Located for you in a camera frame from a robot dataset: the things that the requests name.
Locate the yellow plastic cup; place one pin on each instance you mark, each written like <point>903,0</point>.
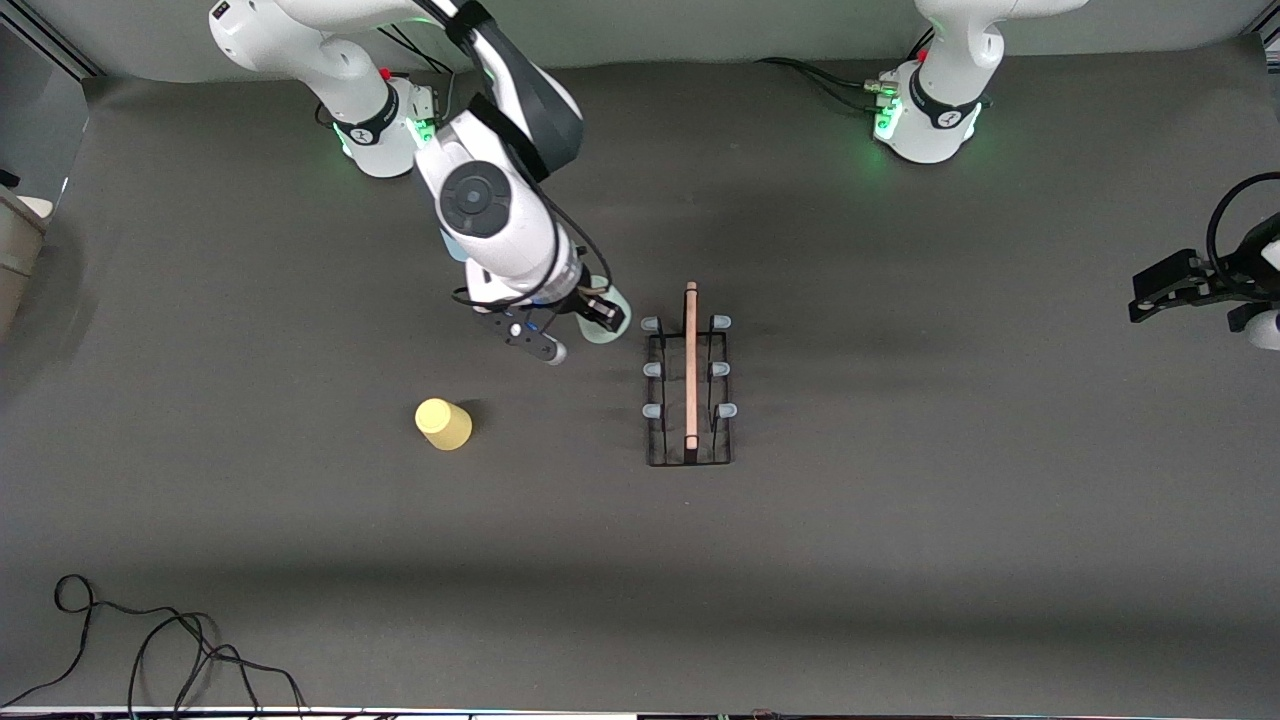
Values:
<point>445,425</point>

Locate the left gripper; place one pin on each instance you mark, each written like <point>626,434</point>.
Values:
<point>1222,279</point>

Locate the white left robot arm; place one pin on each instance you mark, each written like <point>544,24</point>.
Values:
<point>930,110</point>

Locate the dark grey table mat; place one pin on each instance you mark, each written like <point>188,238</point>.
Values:
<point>900,600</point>

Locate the black frame rail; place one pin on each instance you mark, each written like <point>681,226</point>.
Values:
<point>72,53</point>

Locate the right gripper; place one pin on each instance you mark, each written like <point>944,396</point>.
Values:
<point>583,301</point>

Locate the beige box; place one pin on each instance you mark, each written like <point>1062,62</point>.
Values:
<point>15,260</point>

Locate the light blue plastic cup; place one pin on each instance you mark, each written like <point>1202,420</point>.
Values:
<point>450,250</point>

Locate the pale green plastic cup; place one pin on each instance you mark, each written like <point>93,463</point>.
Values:
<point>618,290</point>

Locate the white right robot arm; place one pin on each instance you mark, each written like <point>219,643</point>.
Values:
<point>490,215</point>

